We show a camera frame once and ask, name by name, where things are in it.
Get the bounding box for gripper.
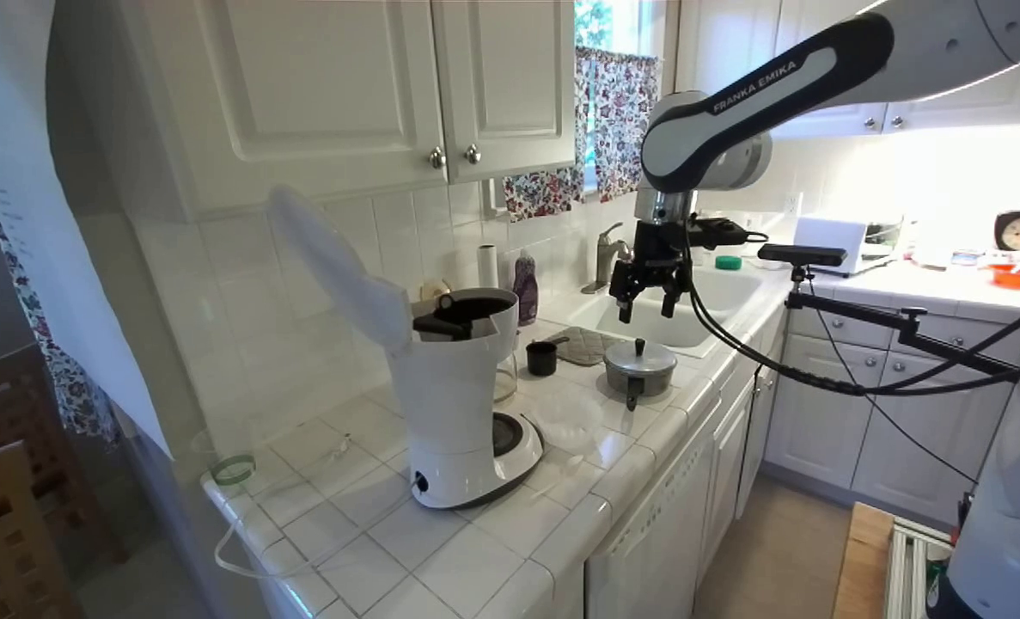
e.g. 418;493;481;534
609;221;693;325

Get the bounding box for metal pot lid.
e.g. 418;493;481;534
603;338;679;376

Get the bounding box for grey mat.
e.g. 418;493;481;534
546;326;628;368

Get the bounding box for small metal pot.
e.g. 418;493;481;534
603;338;679;413

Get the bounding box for coffee maker lid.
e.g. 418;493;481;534
268;184;413;352

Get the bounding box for silver tap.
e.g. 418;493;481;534
581;221;633;296

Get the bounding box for white sink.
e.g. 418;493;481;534
571;265;767;359

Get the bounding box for purple soap bottle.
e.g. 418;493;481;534
511;251;540;328

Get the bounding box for black measuring cup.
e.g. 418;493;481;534
525;336;571;377

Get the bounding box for floral curtain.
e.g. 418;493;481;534
503;46;663;224

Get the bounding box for white toaster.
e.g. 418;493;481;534
792;214;903;278

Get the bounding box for row of white base cabinets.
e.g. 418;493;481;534
704;303;1020;527

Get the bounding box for white coffee maker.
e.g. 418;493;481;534
268;184;546;511

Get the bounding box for white dishwasher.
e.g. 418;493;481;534
583;411;724;619

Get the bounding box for white cabinet door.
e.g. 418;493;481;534
193;0;449;192
430;0;577;185

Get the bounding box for window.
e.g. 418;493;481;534
573;0;681;197

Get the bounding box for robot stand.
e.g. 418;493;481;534
831;502;959;619

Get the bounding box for clear cup with green band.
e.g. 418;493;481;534
190;424;259;488

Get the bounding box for floral cloth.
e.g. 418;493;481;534
0;213;122;450

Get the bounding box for white sheet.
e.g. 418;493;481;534
0;0;175;461

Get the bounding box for wooden lattice furniture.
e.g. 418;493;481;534
0;342;130;619

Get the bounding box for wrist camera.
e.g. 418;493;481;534
689;216;752;251

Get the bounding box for camera on mount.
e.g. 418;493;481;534
756;242;1020;381

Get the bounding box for row of white wall cabinets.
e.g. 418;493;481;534
676;0;1020;140

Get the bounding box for white wall cabinet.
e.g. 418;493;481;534
50;0;578;224

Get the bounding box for translucent white cable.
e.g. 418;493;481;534
212;432;426;580

